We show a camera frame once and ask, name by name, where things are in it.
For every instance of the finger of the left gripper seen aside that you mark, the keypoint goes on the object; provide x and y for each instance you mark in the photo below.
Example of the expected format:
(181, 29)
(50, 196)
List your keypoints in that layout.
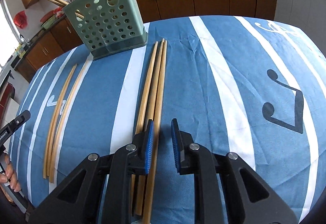
(10, 128)

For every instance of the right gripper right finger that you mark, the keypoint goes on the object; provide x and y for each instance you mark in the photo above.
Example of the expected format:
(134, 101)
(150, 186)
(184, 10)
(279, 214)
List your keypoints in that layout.
(181, 141)

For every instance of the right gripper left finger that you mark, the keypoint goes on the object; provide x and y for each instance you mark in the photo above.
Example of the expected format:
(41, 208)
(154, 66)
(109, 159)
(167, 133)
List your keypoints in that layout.
(142, 156)

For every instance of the brown wooden chopstick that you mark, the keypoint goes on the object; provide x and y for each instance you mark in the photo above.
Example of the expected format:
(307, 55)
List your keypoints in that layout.
(152, 93)
(138, 183)

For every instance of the dark brown chopstick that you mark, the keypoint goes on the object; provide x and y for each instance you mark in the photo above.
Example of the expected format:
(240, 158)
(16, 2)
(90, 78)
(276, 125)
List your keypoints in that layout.
(149, 194)

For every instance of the brown lower kitchen cabinets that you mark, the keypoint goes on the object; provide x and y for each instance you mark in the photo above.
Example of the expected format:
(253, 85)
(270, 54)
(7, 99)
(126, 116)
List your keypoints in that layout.
(62, 37)

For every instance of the person's left hand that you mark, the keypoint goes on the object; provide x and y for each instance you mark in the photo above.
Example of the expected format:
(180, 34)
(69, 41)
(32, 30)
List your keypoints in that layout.
(10, 175)

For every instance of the yellow detergent bottle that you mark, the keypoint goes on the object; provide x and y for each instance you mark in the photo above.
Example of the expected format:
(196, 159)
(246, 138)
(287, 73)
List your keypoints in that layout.
(20, 51)

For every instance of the blue white striped tablecloth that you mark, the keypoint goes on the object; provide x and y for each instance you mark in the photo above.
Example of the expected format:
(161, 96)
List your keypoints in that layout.
(250, 86)

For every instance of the green basin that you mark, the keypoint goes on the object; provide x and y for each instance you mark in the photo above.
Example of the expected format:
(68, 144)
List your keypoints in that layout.
(50, 22)

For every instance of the red plastic bag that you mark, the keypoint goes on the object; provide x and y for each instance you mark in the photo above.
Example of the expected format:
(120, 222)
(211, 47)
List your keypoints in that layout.
(20, 20)

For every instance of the red basin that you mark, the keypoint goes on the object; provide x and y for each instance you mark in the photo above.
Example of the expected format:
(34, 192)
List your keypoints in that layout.
(47, 16)

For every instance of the green perforated utensil holder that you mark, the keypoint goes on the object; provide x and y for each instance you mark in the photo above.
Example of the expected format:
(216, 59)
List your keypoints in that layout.
(107, 27)

